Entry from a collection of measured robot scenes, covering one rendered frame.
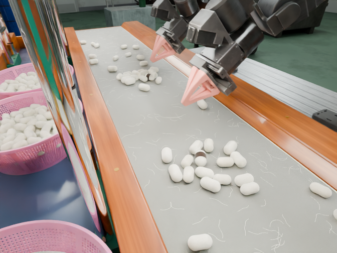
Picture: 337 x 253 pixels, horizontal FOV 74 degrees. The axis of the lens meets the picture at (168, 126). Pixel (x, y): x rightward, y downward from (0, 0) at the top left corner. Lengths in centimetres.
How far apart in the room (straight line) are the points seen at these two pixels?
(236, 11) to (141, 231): 39
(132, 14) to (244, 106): 442
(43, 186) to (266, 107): 54
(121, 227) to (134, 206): 4
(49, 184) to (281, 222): 45
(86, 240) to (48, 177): 26
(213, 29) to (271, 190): 29
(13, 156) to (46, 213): 13
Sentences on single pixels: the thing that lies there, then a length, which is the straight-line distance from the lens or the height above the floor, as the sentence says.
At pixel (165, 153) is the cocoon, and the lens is 43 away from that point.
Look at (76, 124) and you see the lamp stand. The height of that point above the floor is 93.
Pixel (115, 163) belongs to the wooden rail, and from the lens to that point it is 42.
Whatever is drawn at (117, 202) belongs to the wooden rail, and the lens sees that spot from 36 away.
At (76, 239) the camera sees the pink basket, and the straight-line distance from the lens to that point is 36.
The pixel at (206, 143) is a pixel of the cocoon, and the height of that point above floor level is 76.
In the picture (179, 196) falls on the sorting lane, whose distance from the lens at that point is 39.
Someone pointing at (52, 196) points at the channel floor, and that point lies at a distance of 53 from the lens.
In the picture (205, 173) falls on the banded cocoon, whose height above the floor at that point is 76.
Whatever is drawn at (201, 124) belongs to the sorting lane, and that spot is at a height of 74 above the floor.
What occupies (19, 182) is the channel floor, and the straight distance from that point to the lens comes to 59.
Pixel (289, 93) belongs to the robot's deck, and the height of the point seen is 67.
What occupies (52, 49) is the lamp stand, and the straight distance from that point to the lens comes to 20.
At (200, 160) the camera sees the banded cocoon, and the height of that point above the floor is 76.
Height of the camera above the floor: 105
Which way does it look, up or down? 35 degrees down
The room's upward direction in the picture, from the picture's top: 1 degrees counter-clockwise
